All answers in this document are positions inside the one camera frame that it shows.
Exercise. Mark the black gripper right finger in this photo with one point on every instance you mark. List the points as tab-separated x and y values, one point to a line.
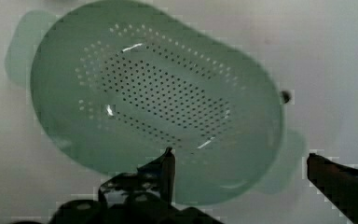
337	182

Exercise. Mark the green plastic strainer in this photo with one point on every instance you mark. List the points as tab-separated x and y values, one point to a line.
115	83

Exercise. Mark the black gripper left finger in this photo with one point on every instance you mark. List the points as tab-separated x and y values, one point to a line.
142	197

